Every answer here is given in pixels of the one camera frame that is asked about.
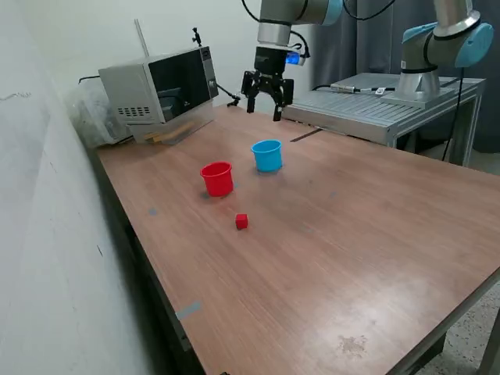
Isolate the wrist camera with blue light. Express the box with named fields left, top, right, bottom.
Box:
left=284, top=45, right=309, bottom=67

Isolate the black power cable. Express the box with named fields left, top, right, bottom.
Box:
left=443, top=66, right=466, bottom=162

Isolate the white rod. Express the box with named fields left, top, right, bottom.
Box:
left=134, top=18, right=151, bottom=58

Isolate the black tape strip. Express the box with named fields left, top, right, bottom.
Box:
left=290, top=128, right=324, bottom=143

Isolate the clear plastic storage box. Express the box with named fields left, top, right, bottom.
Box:
left=64, top=76, right=134, bottom=149

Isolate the light wooden strip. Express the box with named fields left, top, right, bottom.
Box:
left=145, top=121, right=196, bottom=141
left=152, top=130, right=184, bottom=144

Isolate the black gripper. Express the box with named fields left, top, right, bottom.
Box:
left=241, top=45, right=295, bottom=122

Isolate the clear acrylic stand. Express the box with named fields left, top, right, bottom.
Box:
left=127, top=105, right=216, bottom=146

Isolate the aluminium robot base platform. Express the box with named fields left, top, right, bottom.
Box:
left=280, top=72, right=488, bottom=168

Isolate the silver microwave oven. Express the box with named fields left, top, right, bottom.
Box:
left=97, top=45, right=220, bottom=127

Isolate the red plastic cup bin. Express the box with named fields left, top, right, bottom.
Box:
left=199, top=161, right=235, bottom=198

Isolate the long grey tape strip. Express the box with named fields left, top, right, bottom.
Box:
left=175, top=300, right=203, bottom=321

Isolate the blue plastic cup bin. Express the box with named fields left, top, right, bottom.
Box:
left=250, top=139, right=283, bottom=173

